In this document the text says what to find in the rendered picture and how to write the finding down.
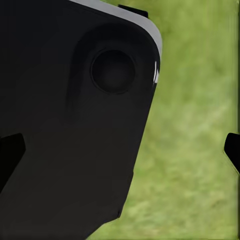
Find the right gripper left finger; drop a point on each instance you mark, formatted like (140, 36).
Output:
(12, 149)

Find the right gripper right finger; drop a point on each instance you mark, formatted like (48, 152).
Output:
(232, 149)

